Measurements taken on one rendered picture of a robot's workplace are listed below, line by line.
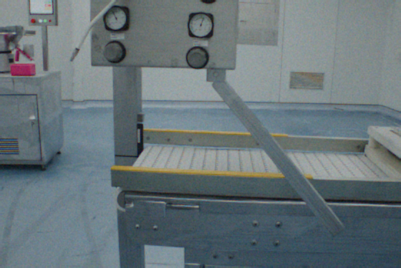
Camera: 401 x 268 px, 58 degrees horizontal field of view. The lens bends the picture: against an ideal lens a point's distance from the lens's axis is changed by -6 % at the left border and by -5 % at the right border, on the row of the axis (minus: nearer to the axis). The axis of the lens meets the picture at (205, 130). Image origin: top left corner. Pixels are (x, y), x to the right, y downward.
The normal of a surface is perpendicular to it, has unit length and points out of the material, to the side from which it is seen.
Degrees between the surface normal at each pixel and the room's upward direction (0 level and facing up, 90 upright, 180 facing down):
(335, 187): 90
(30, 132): 91
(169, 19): 90
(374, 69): 90
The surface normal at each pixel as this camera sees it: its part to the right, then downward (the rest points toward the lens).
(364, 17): 0.08, 0.25
